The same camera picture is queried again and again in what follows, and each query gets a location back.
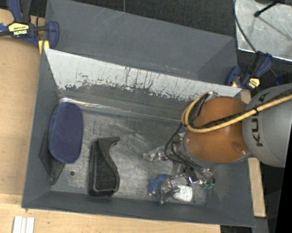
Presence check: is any black curved felt piece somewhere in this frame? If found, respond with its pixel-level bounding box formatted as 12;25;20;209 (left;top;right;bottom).
84;133;128;201

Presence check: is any black cloth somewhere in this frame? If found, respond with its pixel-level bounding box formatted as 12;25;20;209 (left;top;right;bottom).
34;129;71;187

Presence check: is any grey metal bin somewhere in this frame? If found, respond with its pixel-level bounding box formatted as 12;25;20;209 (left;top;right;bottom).
14;0;287;233

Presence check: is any white dotted block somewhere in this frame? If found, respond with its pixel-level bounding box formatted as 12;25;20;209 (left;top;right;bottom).
172;183;195;204

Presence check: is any clear glass piece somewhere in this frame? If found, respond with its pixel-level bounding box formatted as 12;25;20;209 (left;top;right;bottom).
141;142;170;164

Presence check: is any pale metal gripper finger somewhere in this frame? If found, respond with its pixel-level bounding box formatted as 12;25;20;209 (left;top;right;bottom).
158;191;172;206
161;181;182;199

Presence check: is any small blue toy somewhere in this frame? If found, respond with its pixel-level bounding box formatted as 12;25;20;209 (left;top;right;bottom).
147;171;172;199

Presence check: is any blue oval padded pouch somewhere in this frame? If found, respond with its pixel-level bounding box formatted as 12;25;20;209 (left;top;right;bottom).
43;99;88;166

